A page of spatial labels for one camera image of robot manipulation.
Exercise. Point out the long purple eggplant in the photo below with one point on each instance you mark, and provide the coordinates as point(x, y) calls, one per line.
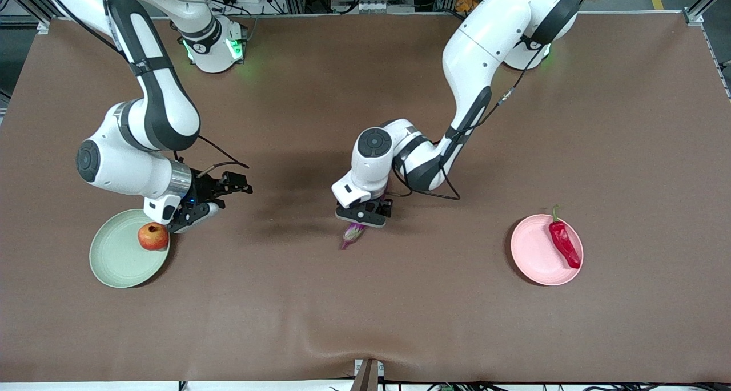
point(352, 234)

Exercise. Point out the red pomegranate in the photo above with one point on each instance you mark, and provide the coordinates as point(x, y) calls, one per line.
point(153, 237)

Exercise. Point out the red chili pepper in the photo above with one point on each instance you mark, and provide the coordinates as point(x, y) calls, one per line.
point(564, 242)

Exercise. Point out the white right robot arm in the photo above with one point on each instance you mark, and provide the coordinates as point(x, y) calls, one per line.
point(154, 94)

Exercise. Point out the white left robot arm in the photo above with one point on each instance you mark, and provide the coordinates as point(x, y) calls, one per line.
point(485, 43)

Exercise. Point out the light green round plate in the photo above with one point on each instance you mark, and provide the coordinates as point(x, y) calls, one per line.
point(120, 260)

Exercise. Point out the brown table cover sheet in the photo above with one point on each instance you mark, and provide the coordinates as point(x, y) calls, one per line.
point(365, 322)

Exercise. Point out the pink round plate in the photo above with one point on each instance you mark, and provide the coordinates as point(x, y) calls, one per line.
point(534, 251)

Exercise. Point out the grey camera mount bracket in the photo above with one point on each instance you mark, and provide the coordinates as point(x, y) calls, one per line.
point(366, 377)

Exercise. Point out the aluminium frame profile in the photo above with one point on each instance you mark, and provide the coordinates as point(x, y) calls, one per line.
point(705, 5)
point(34, 5)

